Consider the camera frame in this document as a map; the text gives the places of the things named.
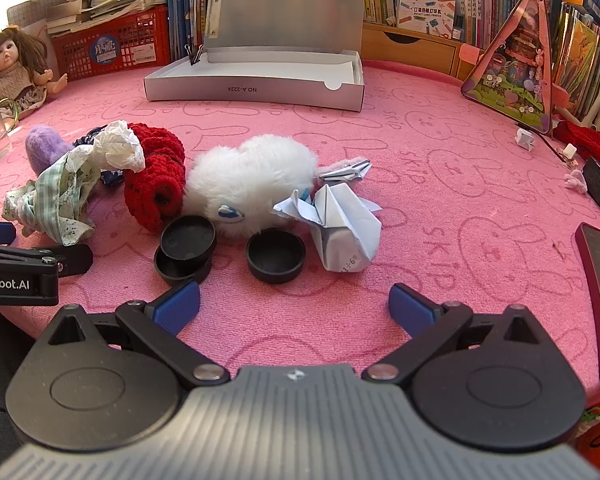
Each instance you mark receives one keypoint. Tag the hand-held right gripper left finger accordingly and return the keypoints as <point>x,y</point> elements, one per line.
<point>177,307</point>

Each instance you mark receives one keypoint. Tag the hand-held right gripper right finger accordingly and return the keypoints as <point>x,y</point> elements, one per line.
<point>410,305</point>

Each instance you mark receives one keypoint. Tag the green checked cloth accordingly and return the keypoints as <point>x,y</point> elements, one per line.
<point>55,195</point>

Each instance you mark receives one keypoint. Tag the navy floral cloth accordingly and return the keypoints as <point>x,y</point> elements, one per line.
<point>111,177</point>

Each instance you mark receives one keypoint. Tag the purple plush toy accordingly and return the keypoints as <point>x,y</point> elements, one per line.
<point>42,147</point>

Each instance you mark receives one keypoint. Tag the large white paper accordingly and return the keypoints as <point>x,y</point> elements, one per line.
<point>345,230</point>

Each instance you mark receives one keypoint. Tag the red knitted pouch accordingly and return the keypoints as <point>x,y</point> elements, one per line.
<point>157,175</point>

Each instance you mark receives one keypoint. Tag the white cloth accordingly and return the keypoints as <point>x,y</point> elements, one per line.
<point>117,147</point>

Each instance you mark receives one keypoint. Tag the white fluffy plush toy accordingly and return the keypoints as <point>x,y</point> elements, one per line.
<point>250,180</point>

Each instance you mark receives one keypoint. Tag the small grey paper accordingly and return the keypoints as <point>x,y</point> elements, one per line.
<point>347,170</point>

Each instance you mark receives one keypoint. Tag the silver cardboard box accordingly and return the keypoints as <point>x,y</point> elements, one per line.
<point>280,35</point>

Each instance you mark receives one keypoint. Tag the pink bunny-print blanket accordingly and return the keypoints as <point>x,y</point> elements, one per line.
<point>480,210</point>

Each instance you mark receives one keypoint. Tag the brown-haired doll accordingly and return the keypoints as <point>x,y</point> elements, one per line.
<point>10,70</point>

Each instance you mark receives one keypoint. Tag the small white paper cube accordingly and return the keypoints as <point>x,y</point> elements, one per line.
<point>525,139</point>

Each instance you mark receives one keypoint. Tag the small pink trinket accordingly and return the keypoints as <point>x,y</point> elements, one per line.
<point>575,180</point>

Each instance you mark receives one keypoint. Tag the small white charger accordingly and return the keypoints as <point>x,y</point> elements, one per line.
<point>570,151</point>

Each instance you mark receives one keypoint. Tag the grey grid board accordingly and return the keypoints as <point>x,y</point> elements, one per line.
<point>25,12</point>

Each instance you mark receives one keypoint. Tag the red plastic crate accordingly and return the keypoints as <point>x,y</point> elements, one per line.
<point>115,42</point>

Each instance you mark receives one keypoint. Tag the black binder clip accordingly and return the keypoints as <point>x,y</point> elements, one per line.
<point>195,55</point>

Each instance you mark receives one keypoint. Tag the red knitted cloth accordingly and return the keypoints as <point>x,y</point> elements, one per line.
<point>587,140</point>

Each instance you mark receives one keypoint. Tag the wooden drawer unit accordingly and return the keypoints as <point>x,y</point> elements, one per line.
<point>410,47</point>

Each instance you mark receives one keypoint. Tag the pink triangular toy house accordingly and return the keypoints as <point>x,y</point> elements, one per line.
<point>517,65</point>

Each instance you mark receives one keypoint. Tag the row of upright books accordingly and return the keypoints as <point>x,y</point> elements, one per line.
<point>185,10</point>

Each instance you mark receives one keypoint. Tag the colourful printed carton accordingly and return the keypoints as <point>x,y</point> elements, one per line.
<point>425,10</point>

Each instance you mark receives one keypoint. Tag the leaning thin picture books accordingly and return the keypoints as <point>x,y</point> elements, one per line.
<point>580,60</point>

